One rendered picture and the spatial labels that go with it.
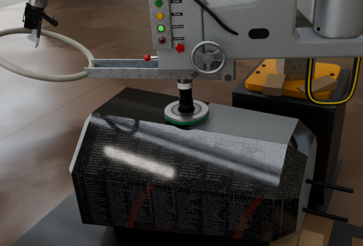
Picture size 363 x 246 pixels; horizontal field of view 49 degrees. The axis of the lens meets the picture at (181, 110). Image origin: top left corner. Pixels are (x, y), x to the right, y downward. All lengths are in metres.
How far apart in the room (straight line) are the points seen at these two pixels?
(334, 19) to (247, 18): 0.34
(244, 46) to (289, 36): 0.18
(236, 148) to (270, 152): 0.15
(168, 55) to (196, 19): 0.20
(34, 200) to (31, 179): 0.27
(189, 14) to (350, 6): 0.62
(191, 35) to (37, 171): 1.97
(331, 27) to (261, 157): 0.61
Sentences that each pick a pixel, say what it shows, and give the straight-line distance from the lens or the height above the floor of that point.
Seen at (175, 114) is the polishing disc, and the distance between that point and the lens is 1.89.
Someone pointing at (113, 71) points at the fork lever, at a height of 1.10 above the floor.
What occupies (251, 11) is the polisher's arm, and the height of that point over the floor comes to 1.36.
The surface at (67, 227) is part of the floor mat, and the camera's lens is 2.68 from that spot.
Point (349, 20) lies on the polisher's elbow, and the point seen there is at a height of 1.31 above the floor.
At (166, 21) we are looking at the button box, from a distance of 1.65.
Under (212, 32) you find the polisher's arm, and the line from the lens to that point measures 1.67.
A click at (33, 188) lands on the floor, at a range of 3.12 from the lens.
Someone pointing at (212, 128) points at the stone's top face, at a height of 0.82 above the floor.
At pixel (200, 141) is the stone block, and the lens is 1.85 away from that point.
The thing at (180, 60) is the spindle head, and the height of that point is 1.17.
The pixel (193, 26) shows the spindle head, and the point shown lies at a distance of 1.66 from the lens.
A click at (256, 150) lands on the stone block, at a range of 1.78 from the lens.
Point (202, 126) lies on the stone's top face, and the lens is 1.89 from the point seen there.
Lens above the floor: 1.77
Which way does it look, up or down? 28 degrees down
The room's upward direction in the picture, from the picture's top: 4 degrees counter-clockwise
